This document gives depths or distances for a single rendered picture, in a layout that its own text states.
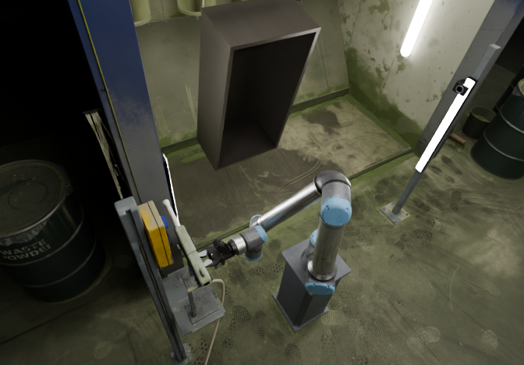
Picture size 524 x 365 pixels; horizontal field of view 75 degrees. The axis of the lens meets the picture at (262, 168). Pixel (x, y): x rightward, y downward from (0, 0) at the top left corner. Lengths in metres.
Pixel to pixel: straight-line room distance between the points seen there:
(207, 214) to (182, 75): 1.36
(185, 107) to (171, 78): 0.30
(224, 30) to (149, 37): 1.57
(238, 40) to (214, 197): 1.62
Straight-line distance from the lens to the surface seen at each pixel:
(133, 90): 1.44
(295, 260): 2.13
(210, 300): 1.83
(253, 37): 1.96
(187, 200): 3.13
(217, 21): 2.02
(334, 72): 4.36
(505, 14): 3.34
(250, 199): 3.11
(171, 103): 3.44
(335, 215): 1.36
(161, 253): 1.29
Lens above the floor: 2.50
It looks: 47 degrees down
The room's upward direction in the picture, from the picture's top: 6 degrees clockwise
